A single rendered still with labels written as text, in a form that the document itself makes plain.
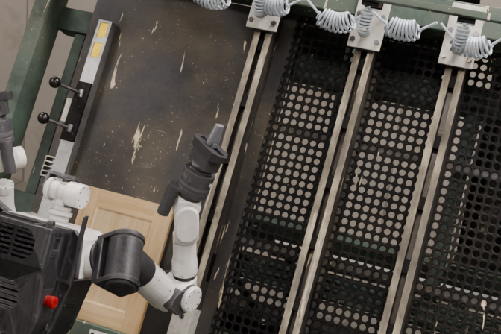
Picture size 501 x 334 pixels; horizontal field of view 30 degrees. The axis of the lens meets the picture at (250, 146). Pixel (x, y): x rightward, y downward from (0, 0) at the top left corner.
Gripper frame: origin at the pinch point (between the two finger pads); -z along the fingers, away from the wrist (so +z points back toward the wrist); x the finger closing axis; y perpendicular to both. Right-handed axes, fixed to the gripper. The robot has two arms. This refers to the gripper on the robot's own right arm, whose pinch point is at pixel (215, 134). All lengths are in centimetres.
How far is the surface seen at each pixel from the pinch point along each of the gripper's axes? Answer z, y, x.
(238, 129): 8.9, 29.5, 24.1
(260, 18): -22, 33, 39
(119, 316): 73, 7, 16
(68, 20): 10, 6, 100
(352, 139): -4.1, 49.7, -1.1
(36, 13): 11, -5, 101
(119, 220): 51, 9, 36
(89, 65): 16, 5, 76
